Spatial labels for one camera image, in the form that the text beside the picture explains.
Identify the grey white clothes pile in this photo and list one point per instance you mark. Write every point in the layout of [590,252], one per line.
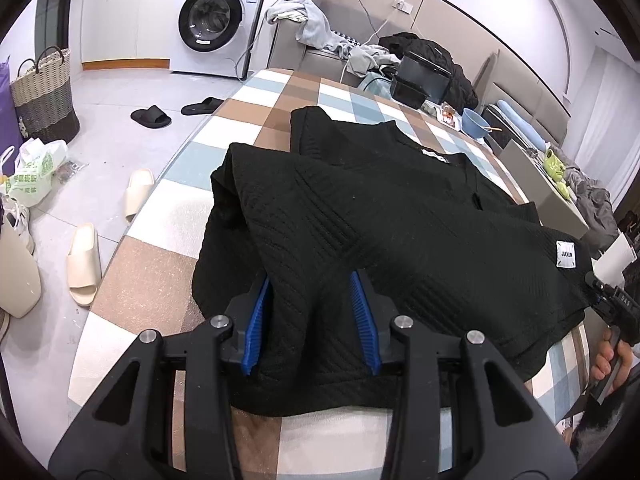
[370,57]

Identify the blue bowl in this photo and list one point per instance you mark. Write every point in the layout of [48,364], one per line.
[475,122]

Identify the white box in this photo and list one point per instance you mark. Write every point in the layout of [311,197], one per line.
[615,260]

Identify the checked blanket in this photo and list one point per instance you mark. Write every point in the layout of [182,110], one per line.
[165,270]

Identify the green plush toy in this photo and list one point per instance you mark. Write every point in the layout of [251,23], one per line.
[555,170]

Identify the clear plastic wrapper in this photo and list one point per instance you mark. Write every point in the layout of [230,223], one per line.
[70,171]

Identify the snack tray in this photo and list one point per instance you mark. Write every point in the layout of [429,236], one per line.
[442,116]

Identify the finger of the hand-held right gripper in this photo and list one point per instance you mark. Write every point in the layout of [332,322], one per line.
[601,292]

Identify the teal bag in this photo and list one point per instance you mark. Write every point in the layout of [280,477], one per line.
[375,82]

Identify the white washing machine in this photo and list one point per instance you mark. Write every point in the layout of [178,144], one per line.
[210,20]

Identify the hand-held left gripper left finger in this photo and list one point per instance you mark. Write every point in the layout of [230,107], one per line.
[255,330]

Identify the beige slipper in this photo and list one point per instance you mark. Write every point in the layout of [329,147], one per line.
[84,265]
[137,195]

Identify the black knit sweater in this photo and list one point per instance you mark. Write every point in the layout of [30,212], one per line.
[400,240]

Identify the person's right forearm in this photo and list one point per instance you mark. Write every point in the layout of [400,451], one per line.
[600,430]

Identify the black jacket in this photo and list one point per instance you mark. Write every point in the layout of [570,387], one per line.
[455,77]

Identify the black storage box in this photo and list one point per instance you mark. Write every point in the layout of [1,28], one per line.
[425,77]

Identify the beige side table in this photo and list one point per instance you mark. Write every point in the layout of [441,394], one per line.
[540,195]

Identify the white sneaker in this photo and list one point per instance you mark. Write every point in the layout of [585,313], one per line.
[20,225]

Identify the small black tray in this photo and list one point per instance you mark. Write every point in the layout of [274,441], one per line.
[407,94]

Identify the purple bag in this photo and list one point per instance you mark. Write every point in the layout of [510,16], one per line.
[7,110]

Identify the grey sofa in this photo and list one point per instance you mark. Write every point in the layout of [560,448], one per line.
[325,60]

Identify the grey upholstered bed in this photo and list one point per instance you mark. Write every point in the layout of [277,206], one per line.
[525,95]

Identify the white wall socket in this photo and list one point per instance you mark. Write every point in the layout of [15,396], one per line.
[404,5]

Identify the light blue pillow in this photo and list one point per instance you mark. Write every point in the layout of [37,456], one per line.
[517,122]

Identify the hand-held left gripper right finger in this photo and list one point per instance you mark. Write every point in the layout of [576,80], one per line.
[364,325]

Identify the white kitchen base cabinet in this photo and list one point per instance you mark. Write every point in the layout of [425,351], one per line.
[125,25]

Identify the black slipper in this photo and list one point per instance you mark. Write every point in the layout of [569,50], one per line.
[202,106]
[150,117]

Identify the white green plastic bag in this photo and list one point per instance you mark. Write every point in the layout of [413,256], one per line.
[35,175]

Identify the grey crumpled blanket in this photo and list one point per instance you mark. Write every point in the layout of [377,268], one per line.
[595,205]

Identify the person's right hand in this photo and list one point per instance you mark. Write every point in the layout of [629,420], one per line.
[602,362]

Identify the white curtain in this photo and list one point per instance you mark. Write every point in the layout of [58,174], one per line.
[605,110]

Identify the woven laundry basket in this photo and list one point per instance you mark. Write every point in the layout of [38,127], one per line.
[45,105]

